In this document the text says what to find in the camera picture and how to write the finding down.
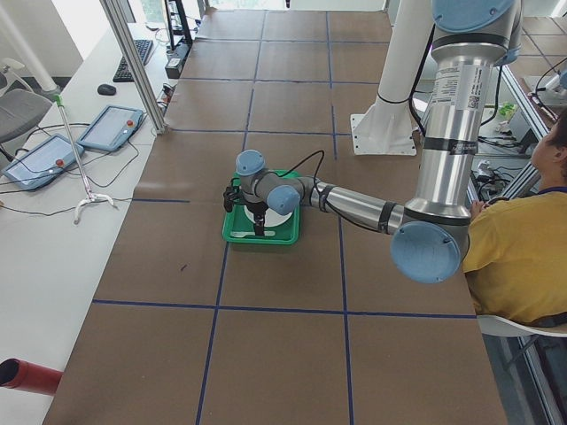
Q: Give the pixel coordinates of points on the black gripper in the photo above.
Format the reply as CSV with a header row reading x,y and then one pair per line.
x,y
256,209

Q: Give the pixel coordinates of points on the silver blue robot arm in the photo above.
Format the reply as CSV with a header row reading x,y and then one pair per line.
x,y
430,102

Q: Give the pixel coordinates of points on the white round plate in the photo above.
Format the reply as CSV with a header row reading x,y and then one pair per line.
x,y
273,218

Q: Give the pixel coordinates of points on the green plastic tray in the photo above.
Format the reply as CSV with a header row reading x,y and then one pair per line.
x,y
286,234

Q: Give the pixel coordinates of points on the brown paper table cover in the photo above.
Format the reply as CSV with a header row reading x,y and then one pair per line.
x,y
185,328

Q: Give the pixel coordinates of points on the far blue teach pendant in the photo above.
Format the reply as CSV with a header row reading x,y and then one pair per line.
x,y
111,128

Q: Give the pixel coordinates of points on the blue teach pendant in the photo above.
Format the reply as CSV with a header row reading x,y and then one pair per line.
x,y
42,164
111,128

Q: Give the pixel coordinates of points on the black power strip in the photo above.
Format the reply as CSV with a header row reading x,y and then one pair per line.
x,y
175,61

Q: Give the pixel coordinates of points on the black computer mouse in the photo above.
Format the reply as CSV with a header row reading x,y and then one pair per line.
x,y
106,90

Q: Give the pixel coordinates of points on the near blue teach pendant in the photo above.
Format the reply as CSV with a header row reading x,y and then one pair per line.
x,y
42,164

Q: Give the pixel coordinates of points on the silver reacher grabber tool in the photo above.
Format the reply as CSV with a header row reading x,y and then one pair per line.
x,y
91,197

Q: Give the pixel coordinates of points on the white chair seat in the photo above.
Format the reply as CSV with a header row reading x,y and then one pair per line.
x,y
493,325

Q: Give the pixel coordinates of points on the person in yellow shirt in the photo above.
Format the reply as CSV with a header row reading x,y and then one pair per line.
x,y
516,263

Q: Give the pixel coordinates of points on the grey office chair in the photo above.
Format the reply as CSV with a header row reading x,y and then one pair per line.
x,y
21,109

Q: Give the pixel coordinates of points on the red cylinder tube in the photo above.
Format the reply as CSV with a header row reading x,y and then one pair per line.
x,y
18,374

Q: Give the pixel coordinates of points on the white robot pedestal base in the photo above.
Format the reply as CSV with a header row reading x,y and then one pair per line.
x,y
386,127

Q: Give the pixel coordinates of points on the aluminium frame post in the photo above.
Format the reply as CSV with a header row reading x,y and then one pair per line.
x,y
120,28

